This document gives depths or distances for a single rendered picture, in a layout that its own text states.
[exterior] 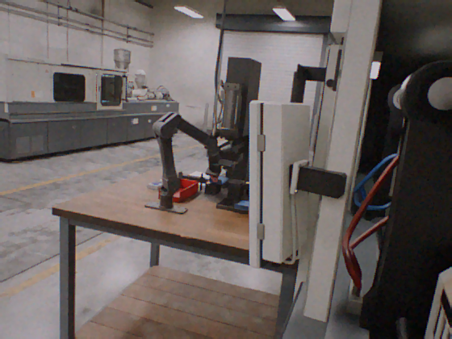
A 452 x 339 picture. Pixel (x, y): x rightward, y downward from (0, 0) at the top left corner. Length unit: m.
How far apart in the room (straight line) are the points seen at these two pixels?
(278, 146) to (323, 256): 0.27
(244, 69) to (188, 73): 10.41
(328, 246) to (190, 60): 11.71
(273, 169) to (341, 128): 0.17
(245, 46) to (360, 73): 10.93
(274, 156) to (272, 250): 0.21
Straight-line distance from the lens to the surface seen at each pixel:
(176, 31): 12.78
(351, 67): 0.82
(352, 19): 0.83
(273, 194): 0.82
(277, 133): 0.80
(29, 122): 6.92
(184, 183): 2.12
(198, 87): 12.26
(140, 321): 2.21
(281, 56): 11.38
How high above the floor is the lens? 1.48
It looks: 12 degrees down
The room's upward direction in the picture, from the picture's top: 5 degrees clockwise
